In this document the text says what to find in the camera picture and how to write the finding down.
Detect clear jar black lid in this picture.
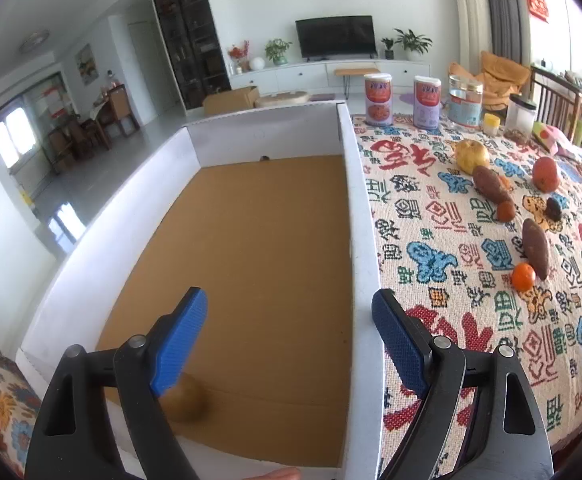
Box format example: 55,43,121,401
503,94,538,145

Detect small orange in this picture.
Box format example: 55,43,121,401
496,200,517,223
510,262,536,292
500,176,514,192

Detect small orange front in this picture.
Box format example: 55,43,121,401
510,262,536,292

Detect grey curtain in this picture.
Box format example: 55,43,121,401
489,0,531,66

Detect long sweet potato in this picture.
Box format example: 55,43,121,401
522,218,549,281

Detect white cardboard box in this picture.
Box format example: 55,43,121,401
15,101,388,480

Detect green-brown round fruit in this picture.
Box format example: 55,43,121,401
159,373,207,424

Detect red label can left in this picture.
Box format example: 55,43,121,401
364,73,393,126

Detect potted plant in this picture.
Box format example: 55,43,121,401
395,28,433,62
265,38,292,66

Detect yellow pear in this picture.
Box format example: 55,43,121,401
455,139,491,176

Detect black display cabinet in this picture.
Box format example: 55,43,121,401
153,0,230,110

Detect yellow small cup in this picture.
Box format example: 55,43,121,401
482,113,500,136

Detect white standing air conditioner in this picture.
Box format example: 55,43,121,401
456,0,492,74

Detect red apple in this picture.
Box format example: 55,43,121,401
532,157,560,193

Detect person left hand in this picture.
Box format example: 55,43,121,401
244,467,302,480

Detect white tv cabinet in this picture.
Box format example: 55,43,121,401
229,60,431,94

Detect patterned woven tablecloth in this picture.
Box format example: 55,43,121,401
352,115,582,452

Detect potted plant left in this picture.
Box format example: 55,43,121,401
265,38,292,66

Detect glass jar blue label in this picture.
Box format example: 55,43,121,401
448,75,483,129

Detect orange lounge chair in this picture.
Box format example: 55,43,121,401
448,51,531,112

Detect potted plant right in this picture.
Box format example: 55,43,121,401
395,28,433,62

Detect purple label can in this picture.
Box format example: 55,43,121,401
413,76,442,130

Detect short sweet potato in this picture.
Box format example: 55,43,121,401
472,166,512,204

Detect wooden bench chair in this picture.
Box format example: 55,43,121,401
529,66,582,140

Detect red flower vase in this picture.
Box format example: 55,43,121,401
228,40,250,74

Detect black television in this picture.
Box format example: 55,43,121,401
295,15,377,58

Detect cardboard box on floor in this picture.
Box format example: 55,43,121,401
203,86,259,116

